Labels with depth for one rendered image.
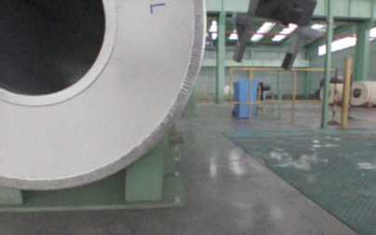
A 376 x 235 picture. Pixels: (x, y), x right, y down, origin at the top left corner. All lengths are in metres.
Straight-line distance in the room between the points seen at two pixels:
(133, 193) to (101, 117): 0.43
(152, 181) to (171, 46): 0.61
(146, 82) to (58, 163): 0.43
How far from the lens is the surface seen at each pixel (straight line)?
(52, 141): 0.83
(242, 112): 4.89
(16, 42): 1.22
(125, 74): 0.71
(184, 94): 0.69
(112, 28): 0.75
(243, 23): 0.47
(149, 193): 0.99
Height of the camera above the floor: 0.51
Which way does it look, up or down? 6 degrees down
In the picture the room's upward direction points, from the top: straight up
